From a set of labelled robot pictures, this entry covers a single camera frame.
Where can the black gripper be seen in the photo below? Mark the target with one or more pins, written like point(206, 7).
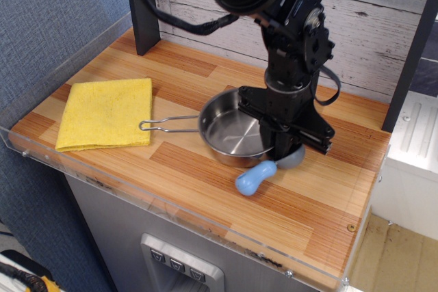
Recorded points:
point(288, 119)

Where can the steel pan with wire handle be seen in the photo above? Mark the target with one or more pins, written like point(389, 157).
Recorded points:
point(233, 137)

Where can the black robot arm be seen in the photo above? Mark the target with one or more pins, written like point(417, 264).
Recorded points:
point(298, 47)

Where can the grey blue toy spoon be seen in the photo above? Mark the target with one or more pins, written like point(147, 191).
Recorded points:
point(248, 182)

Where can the white ribbed plastic box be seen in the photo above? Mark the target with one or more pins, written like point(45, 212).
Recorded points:
point(406, 190)

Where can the silver dispenser button panel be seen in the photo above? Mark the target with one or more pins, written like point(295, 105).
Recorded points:
point(173, 269)

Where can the grey toy fridge cabinet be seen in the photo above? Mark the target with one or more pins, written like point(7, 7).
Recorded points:
point(118, 225)

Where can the yellow folded cloth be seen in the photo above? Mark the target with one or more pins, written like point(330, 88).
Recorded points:
point(105, 114)

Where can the black yellow object on floor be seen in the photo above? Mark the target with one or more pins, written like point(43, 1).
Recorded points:
point(20, 273)

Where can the clear acrylic guard rail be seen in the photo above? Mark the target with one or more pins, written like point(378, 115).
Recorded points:
point(293, 268)

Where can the right black frame post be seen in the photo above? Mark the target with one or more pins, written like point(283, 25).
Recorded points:
point(418, 44)

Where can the black frame post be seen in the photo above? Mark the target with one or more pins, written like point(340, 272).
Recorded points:
point(145, 27)
point(418, 44)

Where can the left black frame post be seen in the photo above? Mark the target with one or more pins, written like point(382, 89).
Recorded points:
point(145, 27)

